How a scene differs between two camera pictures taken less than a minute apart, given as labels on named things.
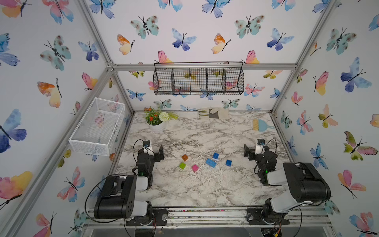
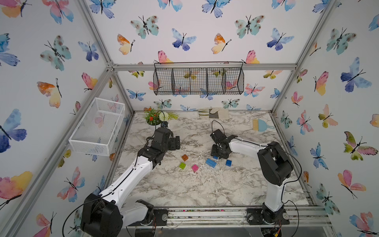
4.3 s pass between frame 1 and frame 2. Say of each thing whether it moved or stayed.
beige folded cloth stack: stayed
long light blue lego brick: stayed
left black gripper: moved
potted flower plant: stayed
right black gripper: moved
